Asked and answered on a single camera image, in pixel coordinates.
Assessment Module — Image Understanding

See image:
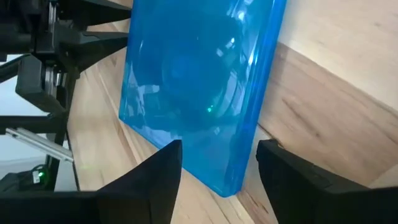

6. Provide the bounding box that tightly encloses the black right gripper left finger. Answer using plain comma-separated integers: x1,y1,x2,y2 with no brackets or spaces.
0,139,183,224

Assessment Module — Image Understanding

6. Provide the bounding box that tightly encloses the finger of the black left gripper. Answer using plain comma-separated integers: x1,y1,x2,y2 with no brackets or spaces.
60,30,129,73
58,0,131,27

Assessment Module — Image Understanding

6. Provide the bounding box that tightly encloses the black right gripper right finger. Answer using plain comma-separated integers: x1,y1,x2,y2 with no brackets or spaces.
256,139,398,224

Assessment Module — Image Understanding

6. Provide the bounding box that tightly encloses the blue plastic jewel case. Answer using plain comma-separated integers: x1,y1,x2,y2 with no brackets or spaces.
119,0,287,198

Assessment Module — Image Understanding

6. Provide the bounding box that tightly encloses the black aluminium frame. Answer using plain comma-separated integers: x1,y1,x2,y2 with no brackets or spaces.
0,54,81,192

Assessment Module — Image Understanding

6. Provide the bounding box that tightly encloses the silver metal bracket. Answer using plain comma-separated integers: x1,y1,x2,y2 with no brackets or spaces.
5,127,75,164

